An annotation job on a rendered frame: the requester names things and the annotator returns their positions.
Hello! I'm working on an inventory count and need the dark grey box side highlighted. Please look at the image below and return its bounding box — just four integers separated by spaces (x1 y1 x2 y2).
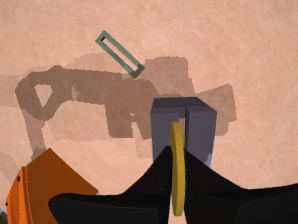
152 96 210 119

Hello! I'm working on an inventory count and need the gold coin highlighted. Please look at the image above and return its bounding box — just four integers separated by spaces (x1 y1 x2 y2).
170 121 185 217

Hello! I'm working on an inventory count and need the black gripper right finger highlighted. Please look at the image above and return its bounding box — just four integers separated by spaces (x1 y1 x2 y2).
182 148 298 224

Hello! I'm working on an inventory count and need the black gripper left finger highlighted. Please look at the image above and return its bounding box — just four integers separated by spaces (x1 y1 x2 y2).
48 145 173 224

